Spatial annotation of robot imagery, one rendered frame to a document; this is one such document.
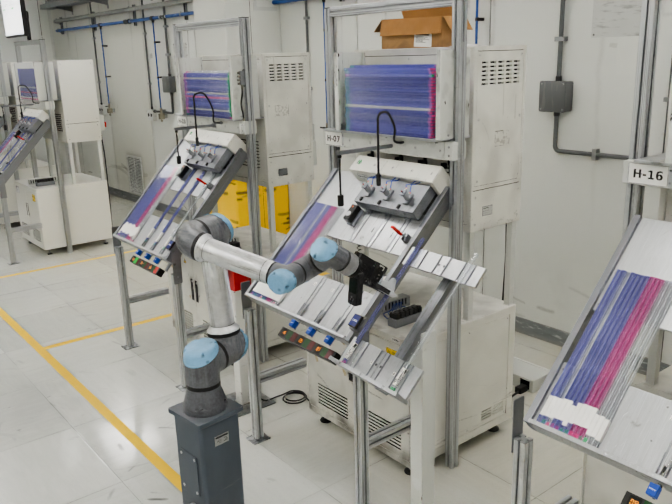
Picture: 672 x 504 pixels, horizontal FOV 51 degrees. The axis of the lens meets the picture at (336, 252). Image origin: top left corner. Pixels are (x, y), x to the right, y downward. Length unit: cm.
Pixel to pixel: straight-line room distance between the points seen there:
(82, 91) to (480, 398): 485
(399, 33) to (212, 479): 201
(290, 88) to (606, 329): 244
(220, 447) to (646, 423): 135
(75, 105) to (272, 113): 325
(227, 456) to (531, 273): 247
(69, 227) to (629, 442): 573
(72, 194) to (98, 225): 39
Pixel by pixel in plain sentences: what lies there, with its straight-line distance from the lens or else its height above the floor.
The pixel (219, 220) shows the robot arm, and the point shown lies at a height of 118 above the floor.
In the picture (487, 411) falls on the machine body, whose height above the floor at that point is 15.
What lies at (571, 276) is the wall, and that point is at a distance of 426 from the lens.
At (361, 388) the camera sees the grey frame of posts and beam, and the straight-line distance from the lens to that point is 259.
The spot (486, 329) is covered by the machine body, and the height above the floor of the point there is 55.
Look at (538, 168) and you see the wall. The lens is 426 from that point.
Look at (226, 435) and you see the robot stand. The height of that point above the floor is 46.
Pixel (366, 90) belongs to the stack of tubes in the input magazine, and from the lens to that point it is 293.
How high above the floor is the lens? 170
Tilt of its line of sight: 16 degrees down
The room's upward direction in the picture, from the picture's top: 2 degrees counter-clockwise
